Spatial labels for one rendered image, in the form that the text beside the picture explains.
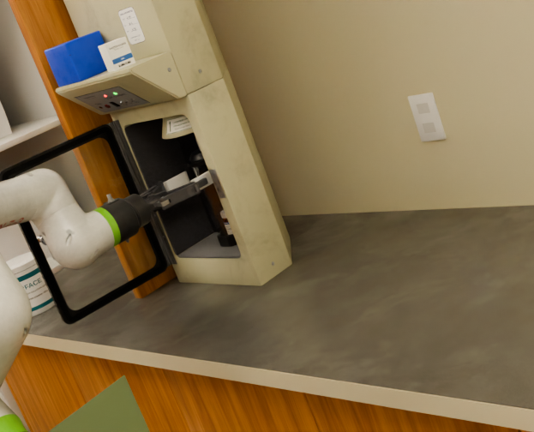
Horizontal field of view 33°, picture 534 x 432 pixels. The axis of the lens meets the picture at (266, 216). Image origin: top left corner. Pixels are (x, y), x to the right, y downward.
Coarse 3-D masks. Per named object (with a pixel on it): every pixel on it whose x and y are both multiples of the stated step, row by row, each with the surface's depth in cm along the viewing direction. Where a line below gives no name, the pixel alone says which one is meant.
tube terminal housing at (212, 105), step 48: (96, 0) 200; (144, 0) 189; (192, 0) 194; (144, 48) 196; (192, 48) 194; (192, 96) 193; (240, 144) 202; (240, 192) 202; (240, 240) 203; (288, 240) 223
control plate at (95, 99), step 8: (112, 88) 195; (120, 88) 193; (80, 96) 205; (88, 96) 203; (96, 96) 202; (104, 96) 201; (112, 96) 199; (120, 96) 198; (128, 96) 197; (136, 96) 196; (88, 104) 208; (96, 104) 207; (104, 104) 206; (128, 104) 202; (136, 104) 201
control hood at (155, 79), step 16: (144, 64) 185; (160, 64) 188; (96, 80) 193; (112, 80) 190; (128, 80) 188; (144, 80) 186; (160, 80) 188; (176, 80) 191; (64, 96) 208; (144, 96) 195; (160, 96) 192; (176, 96) 191; (96, 112) 214; (112, 112) 211
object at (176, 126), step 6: (168, 120) 206; (174, 120) 205; (180, 120) 204; (186, 120) 204; (168, 126) 206; (174, 126) 205; (180, 126) 204; (186, 126) 204; (162, 132) 210; (168, 132) 206; (174, 132) 205; (180, 132) 204; (186, 132) 204; (192, 132) 203; (168, 138) 207
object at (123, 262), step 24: (96, 144) 213; (48, 168) 207; (72, 168) 210; (96, 168) 213; (72, 192) 210; (96, 192) 214; (120, 192) 217; (144, 240) 221; (96, 264) 214; (120, 264) 218; (144, 264) 222; (48, 288) 208; (72, 288) 211; (96, 288) 214
